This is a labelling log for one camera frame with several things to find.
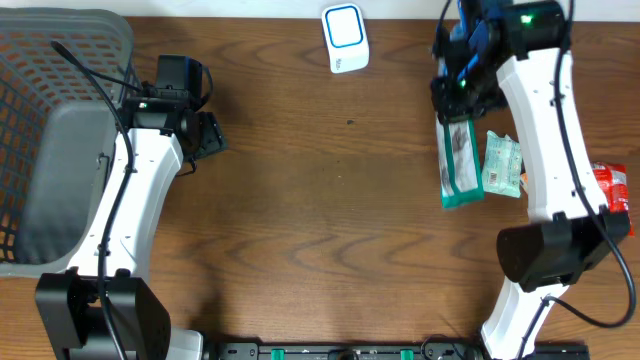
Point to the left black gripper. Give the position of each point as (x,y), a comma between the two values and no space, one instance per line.
(211,127)

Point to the white barcode scanner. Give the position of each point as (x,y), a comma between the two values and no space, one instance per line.
(346,38)

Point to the red snack bag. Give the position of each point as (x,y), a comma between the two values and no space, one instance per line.
(612,180)

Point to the green 3M gloves package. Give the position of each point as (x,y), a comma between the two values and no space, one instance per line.
(459,165)

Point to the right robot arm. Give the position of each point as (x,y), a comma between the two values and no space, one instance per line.
(517,56)

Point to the grey plastic mesh basket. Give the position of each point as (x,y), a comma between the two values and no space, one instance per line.
(57,134)

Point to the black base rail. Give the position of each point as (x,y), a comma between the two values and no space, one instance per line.
(435,350)

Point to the pale green wipes pack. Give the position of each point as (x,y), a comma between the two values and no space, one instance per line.
(502,166)

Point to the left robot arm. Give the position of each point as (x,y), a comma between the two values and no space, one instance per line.
(101,306)

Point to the orange snack packet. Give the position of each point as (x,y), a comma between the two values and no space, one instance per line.
(524,182)

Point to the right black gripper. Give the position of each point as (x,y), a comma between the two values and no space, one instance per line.
(453,107)

